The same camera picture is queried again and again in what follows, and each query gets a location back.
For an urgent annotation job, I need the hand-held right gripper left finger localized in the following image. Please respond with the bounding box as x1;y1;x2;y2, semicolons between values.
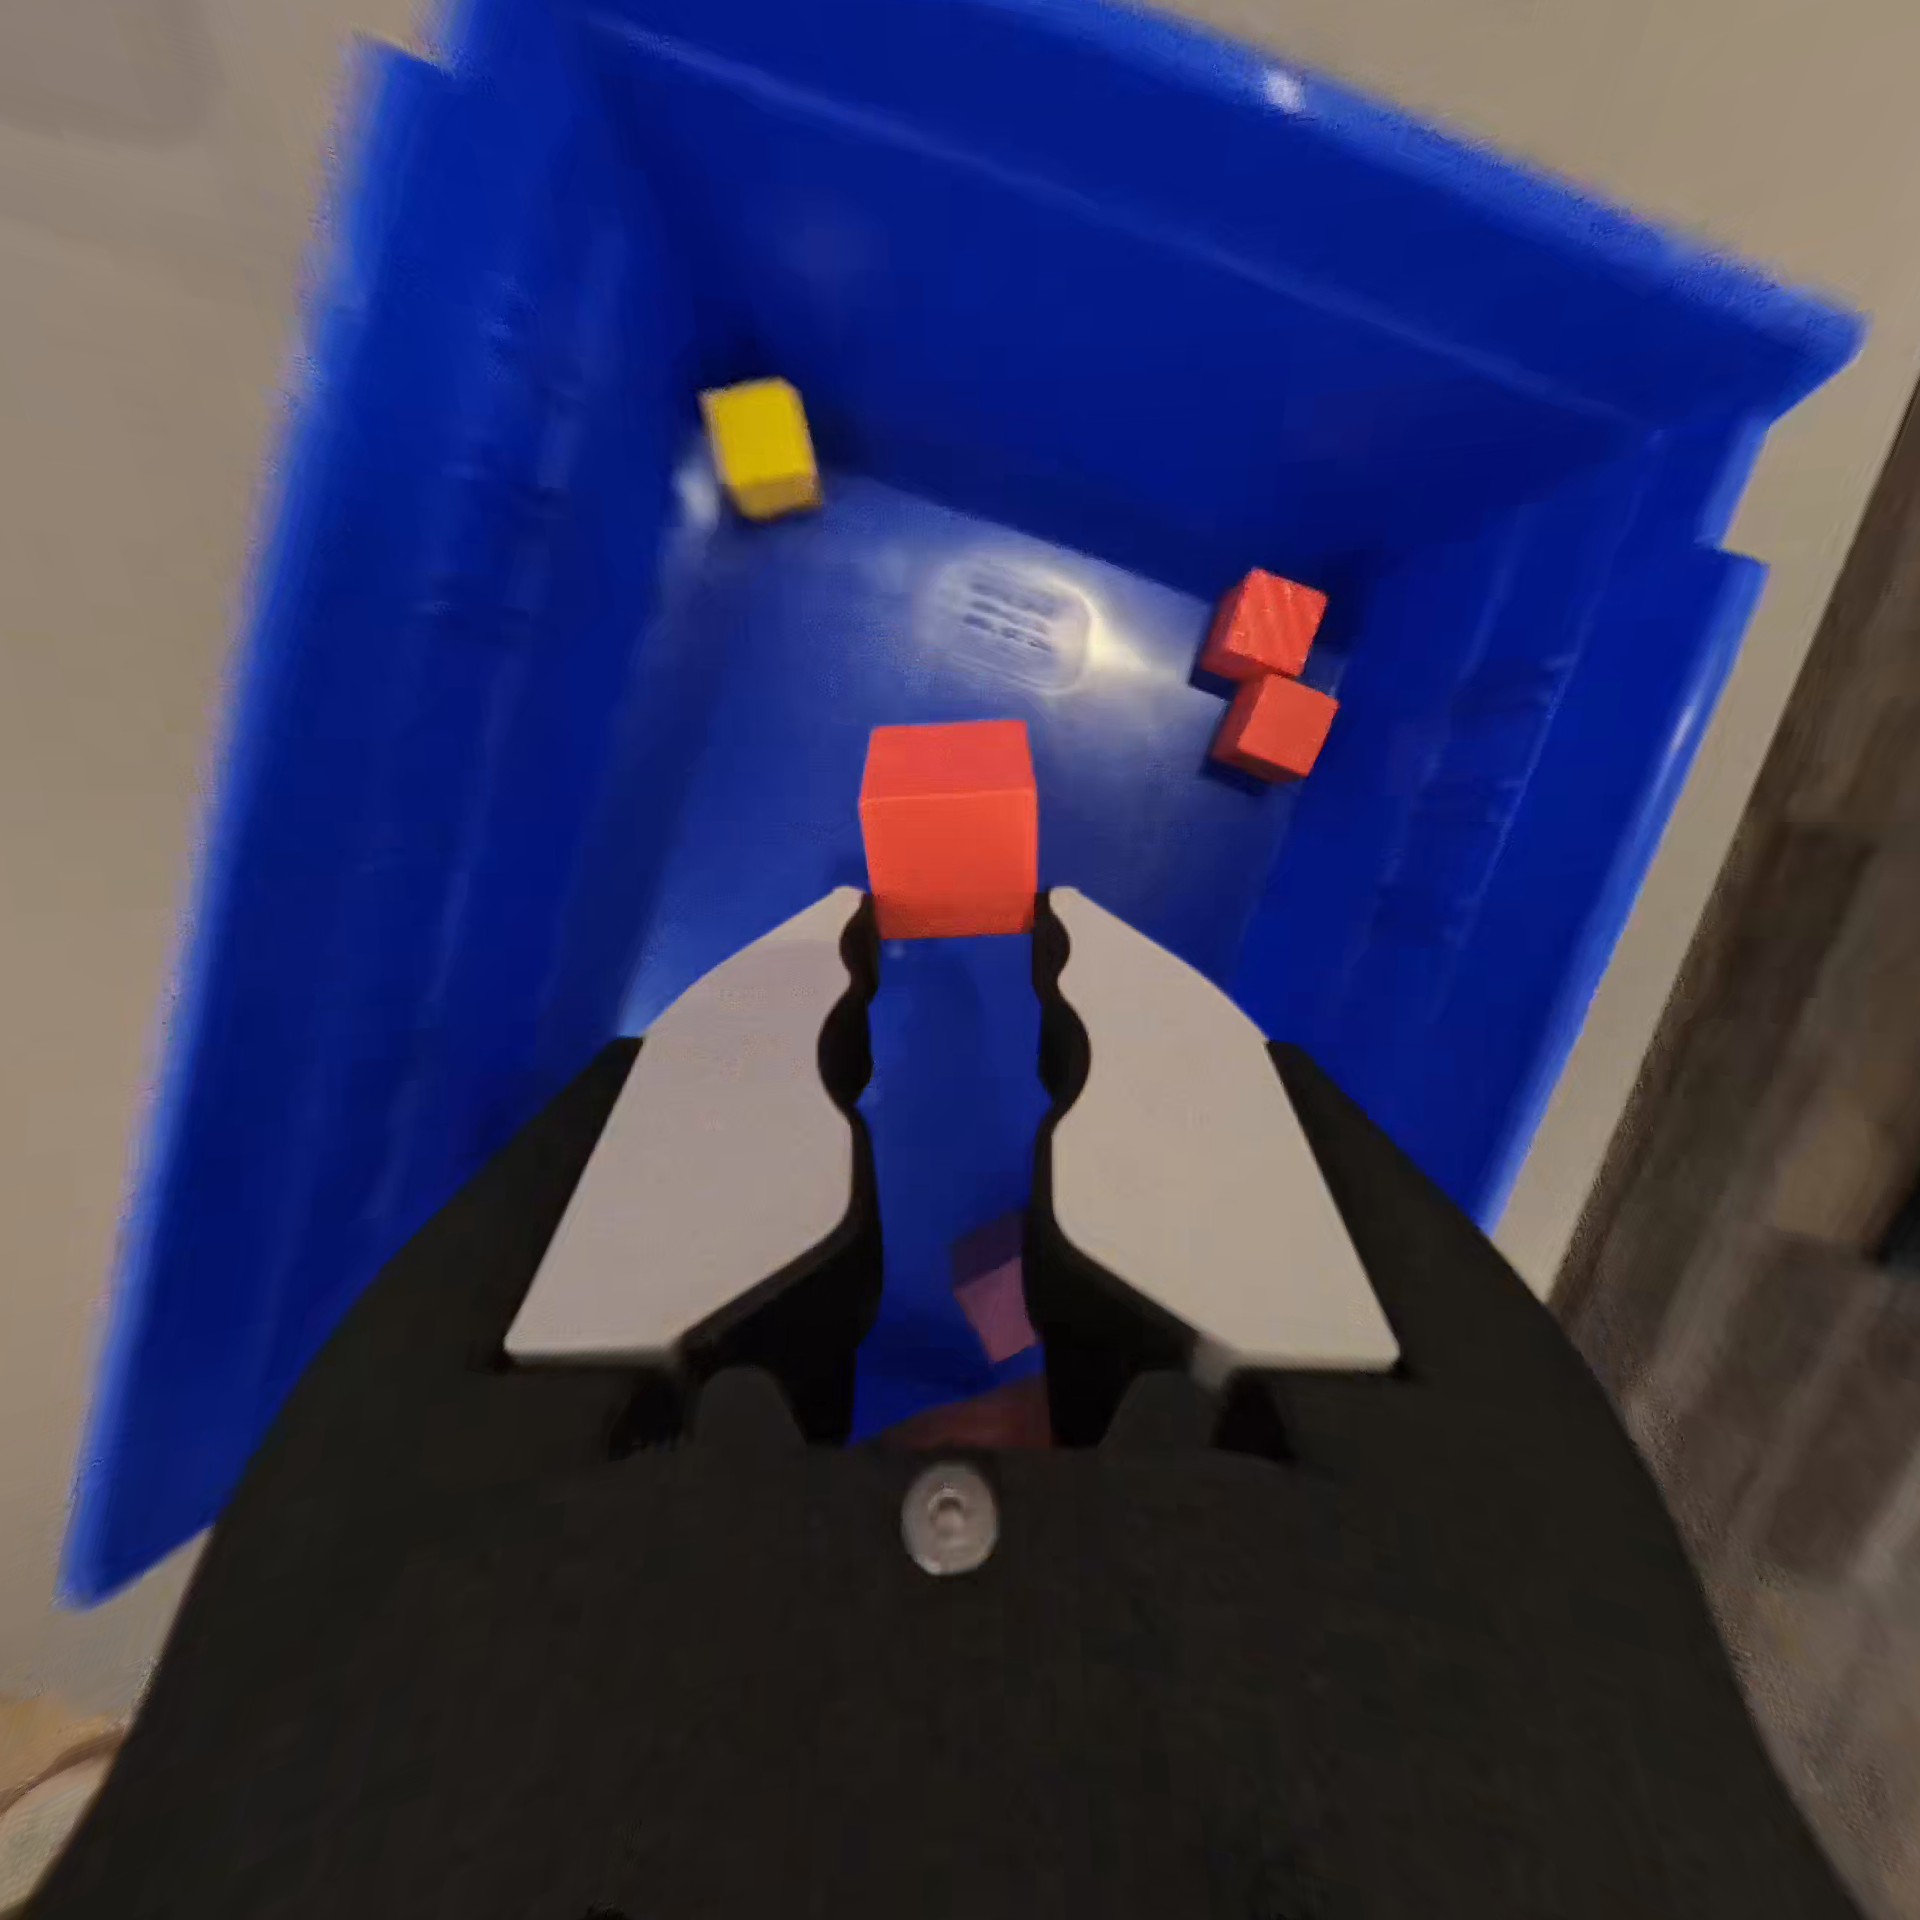
503;888;881;1447

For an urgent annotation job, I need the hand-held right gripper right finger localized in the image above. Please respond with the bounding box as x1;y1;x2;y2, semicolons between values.
1032;888;1404;1447

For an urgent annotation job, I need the purple wooden cube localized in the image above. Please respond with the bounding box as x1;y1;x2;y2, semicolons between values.
952;1212;1040;1364

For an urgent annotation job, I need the red wooden cube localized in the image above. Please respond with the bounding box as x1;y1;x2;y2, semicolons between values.
1195;567;1332;686
1208;673;1343;786
857;720;1040;942

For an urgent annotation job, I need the blue plastic bin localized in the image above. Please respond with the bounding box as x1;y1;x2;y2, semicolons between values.
57;0;1872;1612

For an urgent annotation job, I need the yellow wooden cube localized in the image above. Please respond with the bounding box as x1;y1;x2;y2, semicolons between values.
697;378;825;524

